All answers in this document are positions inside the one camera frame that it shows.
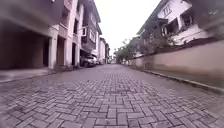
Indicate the parked car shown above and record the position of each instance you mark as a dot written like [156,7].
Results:
[87,61]

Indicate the white house with dark windows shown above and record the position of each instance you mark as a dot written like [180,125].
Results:
[176,20]

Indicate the concrete forecourt slab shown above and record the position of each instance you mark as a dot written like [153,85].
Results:
[23,74]

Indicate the concrete kerb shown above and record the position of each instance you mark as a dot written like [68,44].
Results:
[180,80]

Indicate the grey brick paved road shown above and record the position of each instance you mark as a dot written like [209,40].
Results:
[110,96]

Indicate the row of distant buildings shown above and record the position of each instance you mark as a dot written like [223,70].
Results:
[102,50]

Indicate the pale boundary wall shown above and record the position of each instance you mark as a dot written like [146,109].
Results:
[186,61]

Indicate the trees and bushes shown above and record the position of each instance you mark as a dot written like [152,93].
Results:
[128,50]

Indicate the pale multi-storey building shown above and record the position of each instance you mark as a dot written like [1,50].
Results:
[63,30]

